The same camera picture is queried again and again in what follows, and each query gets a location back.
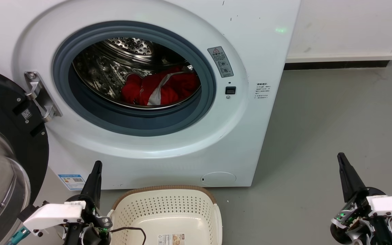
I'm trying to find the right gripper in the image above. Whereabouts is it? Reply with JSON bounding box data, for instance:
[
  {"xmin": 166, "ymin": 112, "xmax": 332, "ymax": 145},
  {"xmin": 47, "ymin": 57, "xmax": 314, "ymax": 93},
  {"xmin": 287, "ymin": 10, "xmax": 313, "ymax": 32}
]
[{"xmin": 330, "ymin": 153, "xmax": 389, "ymax": 245}]

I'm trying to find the cream plastic laundry basket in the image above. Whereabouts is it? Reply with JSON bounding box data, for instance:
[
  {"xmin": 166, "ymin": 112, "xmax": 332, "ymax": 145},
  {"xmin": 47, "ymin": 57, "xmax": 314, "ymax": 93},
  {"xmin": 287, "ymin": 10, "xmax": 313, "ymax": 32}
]
[{"xmin": 107, "ymin": 185, "xmax": 223, "ymax": 245}]

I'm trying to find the white front-load washing machine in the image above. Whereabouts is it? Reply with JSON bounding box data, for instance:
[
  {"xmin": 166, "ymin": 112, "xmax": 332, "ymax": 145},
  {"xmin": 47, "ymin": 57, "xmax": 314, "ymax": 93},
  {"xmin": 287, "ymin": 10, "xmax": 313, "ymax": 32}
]
[{"xmin": 0, "ymin": 0, "xmax": 301, "ymax": 191}]

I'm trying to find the grey rubber door gasket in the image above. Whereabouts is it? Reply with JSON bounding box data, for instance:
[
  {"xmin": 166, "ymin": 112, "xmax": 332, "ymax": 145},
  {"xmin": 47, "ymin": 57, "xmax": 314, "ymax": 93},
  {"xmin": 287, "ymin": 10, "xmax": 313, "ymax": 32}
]
[{"xmin": 52, "ymin": 21, "xmax": 217, "ymax": 136}]

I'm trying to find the perforated steel washer drum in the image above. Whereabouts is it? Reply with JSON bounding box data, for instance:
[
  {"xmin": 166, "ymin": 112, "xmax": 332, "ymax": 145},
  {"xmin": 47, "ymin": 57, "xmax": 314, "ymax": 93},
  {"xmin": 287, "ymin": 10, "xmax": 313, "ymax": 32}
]
[{"xmin": 72, "ymin": 37, "xmax": 201, "ymax": 110}]

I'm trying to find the thin black cable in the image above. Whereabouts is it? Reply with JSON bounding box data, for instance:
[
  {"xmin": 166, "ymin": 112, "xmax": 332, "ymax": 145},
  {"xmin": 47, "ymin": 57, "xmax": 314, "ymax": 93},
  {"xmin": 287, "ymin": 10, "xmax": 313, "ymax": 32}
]
[{"xmin": 109, "ymin": 227, "xmax": 147, "ymax": 245}]

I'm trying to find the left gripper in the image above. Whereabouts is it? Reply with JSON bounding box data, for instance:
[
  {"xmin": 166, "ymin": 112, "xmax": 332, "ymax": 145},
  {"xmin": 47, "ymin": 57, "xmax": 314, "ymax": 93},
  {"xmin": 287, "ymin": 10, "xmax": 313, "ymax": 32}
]
[{"xmin": 67, "ymin": 161, "xmax": 112, "ymax": 245}]

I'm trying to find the round white filter cover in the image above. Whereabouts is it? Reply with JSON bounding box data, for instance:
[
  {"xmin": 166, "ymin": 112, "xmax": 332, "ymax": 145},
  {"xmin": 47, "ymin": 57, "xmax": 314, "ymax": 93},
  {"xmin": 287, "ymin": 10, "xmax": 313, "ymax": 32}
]
[{"xmin": 201, "ymin": 171, "xmax": 236, "ymax": 187}]

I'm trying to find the small printed text label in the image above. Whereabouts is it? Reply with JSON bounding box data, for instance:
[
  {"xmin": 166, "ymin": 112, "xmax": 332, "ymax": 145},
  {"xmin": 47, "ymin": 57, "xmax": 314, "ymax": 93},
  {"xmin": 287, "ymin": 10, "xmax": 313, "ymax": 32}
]
[{"xmin": 255, "ymin": 82, "xmax": 271, "ymax": 100}]

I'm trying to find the blue energy label sticker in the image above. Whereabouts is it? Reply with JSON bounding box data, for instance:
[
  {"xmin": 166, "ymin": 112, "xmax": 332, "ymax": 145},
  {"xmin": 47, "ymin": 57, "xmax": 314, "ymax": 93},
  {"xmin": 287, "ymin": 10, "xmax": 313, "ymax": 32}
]
[{"xmin": 58, "ymin": 174, "xmax": 86, "ymax": 191}]

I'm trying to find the dark wall baseboard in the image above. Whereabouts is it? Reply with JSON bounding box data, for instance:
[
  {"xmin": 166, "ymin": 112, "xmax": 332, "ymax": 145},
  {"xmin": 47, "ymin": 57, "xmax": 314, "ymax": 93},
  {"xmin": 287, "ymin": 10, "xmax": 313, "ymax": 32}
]
[{"xmin": 283, "ymin": 60, "xmax": 392, "ymax": 71}]

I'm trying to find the metal washer door hinge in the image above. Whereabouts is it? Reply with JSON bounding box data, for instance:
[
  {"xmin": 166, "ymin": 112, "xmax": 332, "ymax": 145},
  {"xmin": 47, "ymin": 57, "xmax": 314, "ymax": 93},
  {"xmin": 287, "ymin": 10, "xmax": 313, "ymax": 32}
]
[{"xmin": 24, "ymin": 71, "xmax": 63, "ymax": 122}]

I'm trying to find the red and white garment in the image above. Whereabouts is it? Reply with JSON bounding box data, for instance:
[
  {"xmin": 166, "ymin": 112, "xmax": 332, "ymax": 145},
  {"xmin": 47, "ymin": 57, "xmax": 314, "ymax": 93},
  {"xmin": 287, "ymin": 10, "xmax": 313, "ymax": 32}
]
[{"xmin": 120, "ymin": 66, "xmax": 200, "ymax": 106}]

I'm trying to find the grey warning sticker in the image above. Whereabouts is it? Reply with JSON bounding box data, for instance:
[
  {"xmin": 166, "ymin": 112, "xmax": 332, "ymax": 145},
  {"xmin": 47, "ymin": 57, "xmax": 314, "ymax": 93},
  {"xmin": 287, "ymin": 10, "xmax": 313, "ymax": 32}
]
[{"xmin": 207, "ymin": 46, "xmax": 234, "ymax": 78}]

